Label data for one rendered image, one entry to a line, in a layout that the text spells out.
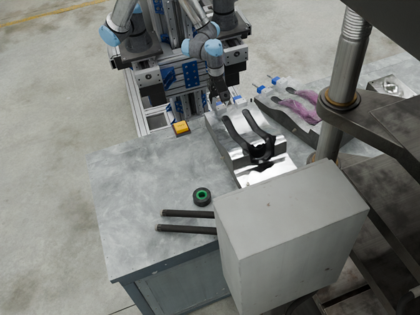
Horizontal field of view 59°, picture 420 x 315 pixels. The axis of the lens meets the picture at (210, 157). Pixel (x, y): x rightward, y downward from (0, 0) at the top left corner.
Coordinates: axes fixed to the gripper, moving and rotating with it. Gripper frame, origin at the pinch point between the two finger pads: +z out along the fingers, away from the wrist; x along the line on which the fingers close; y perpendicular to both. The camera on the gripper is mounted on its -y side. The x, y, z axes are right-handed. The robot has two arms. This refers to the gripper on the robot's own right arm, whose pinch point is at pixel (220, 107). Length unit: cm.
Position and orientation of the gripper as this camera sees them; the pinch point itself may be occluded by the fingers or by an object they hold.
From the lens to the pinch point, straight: 184.7
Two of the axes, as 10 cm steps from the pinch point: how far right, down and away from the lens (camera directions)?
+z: 0.9, 6.4, 7.6
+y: -3.5, -7.0, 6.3
